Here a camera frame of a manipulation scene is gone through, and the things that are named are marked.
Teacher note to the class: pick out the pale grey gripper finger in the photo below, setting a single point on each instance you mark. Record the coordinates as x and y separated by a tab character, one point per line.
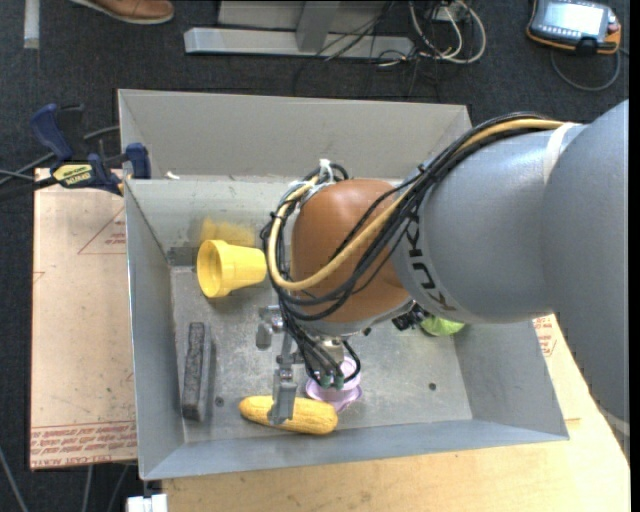
263	336
283	400

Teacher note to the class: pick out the yellow toy corn cob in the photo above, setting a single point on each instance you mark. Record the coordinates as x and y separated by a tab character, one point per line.
315	417

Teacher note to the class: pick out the lilac plastic cup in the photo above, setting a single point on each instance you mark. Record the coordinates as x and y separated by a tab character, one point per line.
350	395

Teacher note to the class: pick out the yellow plastic cup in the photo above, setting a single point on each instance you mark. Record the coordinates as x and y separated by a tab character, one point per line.
230	267

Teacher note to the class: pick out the grey metal bin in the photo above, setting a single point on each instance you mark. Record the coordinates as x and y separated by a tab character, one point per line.
400	380

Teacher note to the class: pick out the yellow-green ball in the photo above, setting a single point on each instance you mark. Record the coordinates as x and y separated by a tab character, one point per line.
442	327

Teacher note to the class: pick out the brown cardboard board red print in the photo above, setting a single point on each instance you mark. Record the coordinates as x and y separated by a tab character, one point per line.
80	320

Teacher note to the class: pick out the person's foot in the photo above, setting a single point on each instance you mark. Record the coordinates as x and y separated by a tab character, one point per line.
135	9

